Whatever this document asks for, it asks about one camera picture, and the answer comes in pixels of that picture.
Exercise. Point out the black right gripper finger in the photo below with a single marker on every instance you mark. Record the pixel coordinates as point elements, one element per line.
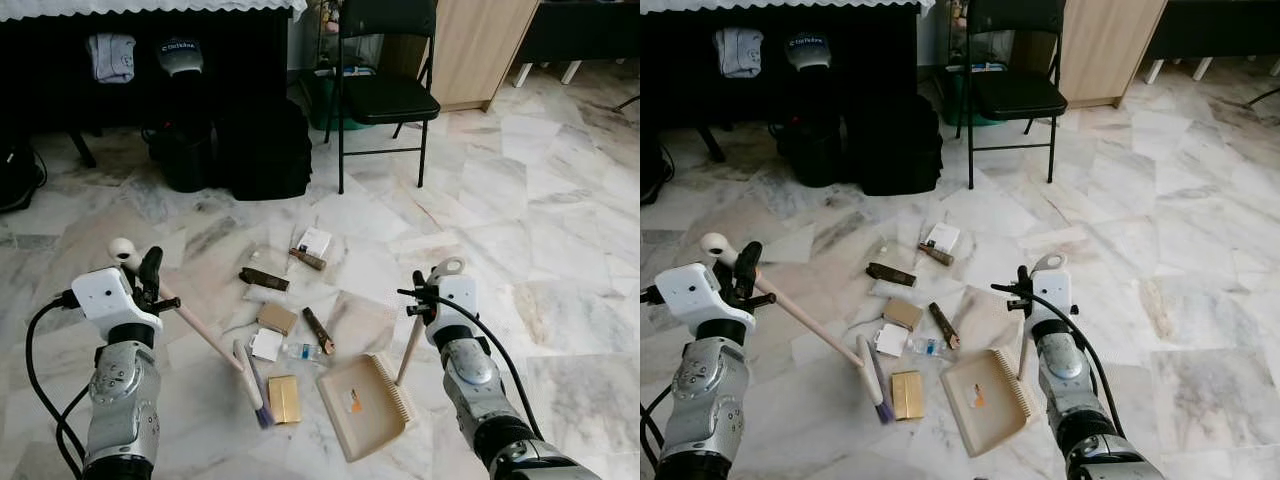
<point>1023,277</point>
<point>421,282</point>

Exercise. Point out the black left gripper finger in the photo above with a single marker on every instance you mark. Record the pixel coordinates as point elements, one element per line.
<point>748,265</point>
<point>151,268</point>

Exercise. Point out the small gold box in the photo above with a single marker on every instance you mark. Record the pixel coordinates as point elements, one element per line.
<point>284,399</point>
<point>907,394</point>

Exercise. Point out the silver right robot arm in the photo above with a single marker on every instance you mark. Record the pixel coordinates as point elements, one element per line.
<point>1075,390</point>
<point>475,390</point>

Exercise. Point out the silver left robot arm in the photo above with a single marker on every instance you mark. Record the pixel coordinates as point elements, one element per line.
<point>705,400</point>
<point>120,400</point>

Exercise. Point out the dark brown bar wrapper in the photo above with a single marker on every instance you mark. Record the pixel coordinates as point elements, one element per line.
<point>319,331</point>
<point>944,325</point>

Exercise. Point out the short brown stick wrapper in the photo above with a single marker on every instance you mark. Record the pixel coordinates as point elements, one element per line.
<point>308,259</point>
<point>936,254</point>

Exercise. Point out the black bar wrapper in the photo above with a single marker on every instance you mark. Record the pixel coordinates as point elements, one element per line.
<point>264,279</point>
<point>891,274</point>

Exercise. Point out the clear plastic bag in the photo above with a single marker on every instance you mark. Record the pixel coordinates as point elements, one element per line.
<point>890,254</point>
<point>262,258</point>

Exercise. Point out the small clear plastic bottle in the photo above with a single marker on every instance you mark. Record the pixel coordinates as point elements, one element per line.
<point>303,352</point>
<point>929,347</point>

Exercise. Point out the flat brown cardboard square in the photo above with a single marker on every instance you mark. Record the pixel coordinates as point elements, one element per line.
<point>903,313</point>
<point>277,319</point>

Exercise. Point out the medium black bag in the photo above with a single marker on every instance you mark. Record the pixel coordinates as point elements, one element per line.
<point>810,145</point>
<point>182,150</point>

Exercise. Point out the large black backpack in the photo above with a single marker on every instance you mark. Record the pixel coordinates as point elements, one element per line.
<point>893,145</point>
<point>265,150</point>

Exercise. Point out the black folding chair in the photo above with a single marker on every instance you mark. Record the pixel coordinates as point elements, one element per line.
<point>1018,93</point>
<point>390,98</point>

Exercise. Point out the green bin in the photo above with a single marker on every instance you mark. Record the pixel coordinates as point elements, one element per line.
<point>950,100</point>
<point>325,105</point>

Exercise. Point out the grey black printed pouch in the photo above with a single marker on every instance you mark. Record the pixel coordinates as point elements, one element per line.
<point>180,58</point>
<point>810,52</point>

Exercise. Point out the grey white bag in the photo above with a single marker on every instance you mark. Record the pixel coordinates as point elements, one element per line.
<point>738,52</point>
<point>111,57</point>

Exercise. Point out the black skirted table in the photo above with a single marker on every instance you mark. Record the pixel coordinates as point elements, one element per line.
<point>880,55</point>
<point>250,60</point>

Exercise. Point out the light wooden cabinet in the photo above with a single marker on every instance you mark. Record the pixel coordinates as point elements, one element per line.
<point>1110,45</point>
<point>480,50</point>

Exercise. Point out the white lace tablecloth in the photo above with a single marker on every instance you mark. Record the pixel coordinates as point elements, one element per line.
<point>780,5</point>
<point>150,6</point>

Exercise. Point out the dark bench with white legs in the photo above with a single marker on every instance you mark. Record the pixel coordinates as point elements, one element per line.
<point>590,30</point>
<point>1215,28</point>

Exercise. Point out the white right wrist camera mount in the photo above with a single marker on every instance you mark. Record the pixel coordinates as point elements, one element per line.
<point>1052,300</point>
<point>457,305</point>

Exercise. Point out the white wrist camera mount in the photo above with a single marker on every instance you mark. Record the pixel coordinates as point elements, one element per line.
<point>695,295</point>
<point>110,300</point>
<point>457,305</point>
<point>1052,300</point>

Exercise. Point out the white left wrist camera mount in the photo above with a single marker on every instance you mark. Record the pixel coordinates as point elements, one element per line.
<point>110,300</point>
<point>695,295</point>

